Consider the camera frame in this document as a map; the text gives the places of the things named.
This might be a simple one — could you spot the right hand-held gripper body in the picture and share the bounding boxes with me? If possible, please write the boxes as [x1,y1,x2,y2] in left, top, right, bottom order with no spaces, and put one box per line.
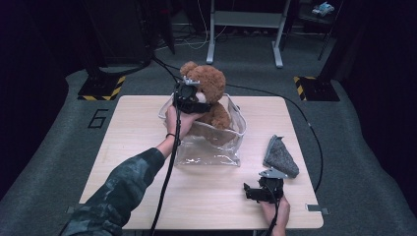
[259,167,289,203]

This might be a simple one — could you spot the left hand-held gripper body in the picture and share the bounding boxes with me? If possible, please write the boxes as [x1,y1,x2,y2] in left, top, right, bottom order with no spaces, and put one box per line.
[173,76,202,114]

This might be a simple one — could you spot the brown teddy bear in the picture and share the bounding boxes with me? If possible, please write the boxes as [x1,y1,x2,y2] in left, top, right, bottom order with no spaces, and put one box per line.
[179,61,232,131]

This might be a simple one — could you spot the grey knitted cloth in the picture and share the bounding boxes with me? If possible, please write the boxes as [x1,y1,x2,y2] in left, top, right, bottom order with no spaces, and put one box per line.
[263,134,300,179]

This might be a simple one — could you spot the person's left hand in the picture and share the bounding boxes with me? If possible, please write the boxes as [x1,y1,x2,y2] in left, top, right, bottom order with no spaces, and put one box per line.
[164,104,206,141]

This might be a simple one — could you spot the person's right hand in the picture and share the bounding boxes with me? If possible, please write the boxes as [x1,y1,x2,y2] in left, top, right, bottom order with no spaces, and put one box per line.
[260,196,291,236]

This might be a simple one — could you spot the black wristband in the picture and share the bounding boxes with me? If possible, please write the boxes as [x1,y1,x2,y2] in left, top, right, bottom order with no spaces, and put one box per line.
[165,132,181,146]

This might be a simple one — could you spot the black stand base hazard stripes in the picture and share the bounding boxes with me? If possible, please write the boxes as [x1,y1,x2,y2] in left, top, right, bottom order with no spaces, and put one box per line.
[293,76,341,102]
[77,76,127,101]

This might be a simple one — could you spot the black cabinet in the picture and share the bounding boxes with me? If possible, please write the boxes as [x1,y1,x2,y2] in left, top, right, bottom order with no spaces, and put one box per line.
[82,0,155,67]

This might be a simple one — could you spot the dark side table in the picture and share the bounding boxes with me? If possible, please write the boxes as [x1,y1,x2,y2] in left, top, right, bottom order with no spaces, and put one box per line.
[296,0,343,62]

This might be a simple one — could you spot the blue and white small item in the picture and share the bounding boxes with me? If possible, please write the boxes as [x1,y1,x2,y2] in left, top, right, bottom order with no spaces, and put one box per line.
[311,1,335,18]

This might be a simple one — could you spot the right hand-held gripper black cable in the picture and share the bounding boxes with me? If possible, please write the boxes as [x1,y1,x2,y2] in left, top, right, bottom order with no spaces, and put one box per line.
[265,183,281,236]

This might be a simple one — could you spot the hand-held gripper black cable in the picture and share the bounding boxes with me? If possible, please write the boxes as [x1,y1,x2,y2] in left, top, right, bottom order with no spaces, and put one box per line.
[149,85,183,236]
[265,183,281,236]

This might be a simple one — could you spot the short black floor cable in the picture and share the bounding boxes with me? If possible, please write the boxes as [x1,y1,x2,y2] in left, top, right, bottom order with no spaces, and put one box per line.
[152,58,181,87]

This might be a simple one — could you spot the white floor cable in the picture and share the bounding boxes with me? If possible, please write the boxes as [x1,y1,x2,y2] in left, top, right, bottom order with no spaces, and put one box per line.
[181,0,228,51]

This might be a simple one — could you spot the long black floor cable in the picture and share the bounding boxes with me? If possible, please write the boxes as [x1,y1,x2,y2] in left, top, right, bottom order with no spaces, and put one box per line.
[151,56,327,195]

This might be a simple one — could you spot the left hand-held gripper black cable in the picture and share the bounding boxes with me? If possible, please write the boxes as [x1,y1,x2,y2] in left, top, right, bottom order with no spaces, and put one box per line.
[149,85,183,236]

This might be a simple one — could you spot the white metal desk frame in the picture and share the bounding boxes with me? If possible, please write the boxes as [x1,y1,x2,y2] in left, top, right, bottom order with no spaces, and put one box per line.
[206,0,292,69]

